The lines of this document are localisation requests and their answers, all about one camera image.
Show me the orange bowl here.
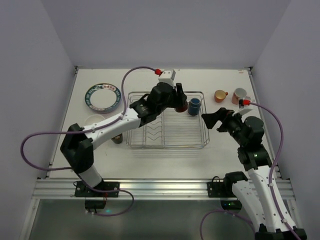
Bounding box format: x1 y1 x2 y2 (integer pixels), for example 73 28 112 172
84 114 105 126

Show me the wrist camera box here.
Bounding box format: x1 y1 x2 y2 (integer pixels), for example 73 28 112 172
154 68 176 87
237 98 253 116

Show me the pink cup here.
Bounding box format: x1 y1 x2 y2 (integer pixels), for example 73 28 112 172
231 87 251 105

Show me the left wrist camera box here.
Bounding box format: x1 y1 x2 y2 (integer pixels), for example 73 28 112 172
154 68 176 87

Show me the black cup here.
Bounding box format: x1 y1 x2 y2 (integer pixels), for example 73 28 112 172
111 133 123 145

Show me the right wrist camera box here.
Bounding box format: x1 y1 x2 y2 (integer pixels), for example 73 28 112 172
237 98 253 116

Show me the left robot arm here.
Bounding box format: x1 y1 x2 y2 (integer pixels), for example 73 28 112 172
60 82 187 189

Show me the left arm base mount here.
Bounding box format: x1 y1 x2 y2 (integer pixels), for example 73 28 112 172
73 181 120 213

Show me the blue cup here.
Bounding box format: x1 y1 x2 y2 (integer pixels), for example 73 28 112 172
187 98 201 116

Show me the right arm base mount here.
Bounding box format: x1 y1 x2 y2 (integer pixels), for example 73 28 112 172
206 175 242 213

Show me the aluminium rail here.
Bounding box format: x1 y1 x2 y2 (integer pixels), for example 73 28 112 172
31 178 297 201

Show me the red orange cup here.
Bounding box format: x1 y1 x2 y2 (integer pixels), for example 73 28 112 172
214 89 229 103

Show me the wire dish rack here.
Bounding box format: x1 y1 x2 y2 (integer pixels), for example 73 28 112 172
125 91 210 149

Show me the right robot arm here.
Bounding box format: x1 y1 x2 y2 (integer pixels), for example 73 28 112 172
201 107 307 240

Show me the dark brown cup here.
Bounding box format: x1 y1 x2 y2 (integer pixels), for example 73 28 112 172
174 102 188 113

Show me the green rimmed printed plate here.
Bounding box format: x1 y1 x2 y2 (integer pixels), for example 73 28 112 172
84 83 122 114

